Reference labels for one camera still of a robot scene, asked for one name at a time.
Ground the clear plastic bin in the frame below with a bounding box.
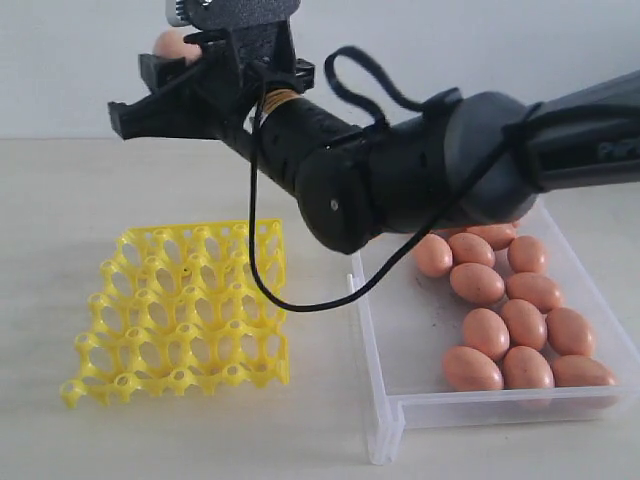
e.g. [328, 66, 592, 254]
[355, 204, 639, 465]

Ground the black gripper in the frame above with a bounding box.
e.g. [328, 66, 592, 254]
[108, 20, 315, 140]

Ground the black cable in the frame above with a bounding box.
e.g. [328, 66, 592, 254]
[247, 45, 546, 314]

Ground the brown egg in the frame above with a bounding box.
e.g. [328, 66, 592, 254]
[442, 346, 504, 392]
[449, 263, 505, 305]
[550, 355, 619, 410]
[500, 299, 547, 351]
[464, 223, 517, 251]
[412, 234, 453, 278]
[462, 308, 510, 361]
[505, 272, 564, 313]
[546, 307, 596, 357]
[502, 346, 555, 389]
[447, 232, 496, 268]
[507, 235, 548, 274]
[152, 29, 202, 64]

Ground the yellow plastic egg tray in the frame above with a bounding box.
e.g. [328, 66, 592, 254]
[60, 219, 290, 407]

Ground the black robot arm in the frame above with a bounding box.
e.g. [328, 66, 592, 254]
[109, 20, 639, 254]

